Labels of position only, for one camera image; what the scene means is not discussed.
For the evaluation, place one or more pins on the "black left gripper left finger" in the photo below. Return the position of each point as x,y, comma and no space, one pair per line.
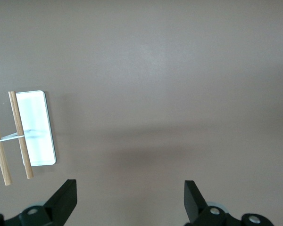
59,204

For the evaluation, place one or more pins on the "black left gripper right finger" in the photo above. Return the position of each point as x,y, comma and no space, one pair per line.
194,204

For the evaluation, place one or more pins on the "white rack with wooden rods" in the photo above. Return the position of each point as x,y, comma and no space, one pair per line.
35,122

